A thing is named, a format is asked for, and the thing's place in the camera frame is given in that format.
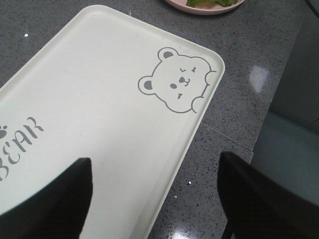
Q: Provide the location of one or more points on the pink round plate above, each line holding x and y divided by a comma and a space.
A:
212, 9

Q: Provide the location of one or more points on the green lettuce leaf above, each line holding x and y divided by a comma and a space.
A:
223, 3

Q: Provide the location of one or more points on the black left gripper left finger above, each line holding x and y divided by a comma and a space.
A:
58, 211

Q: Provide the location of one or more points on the cream bear serving tray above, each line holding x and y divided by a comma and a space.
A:
119, 91

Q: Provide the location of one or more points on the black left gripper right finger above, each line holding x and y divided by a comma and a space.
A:
258, 208

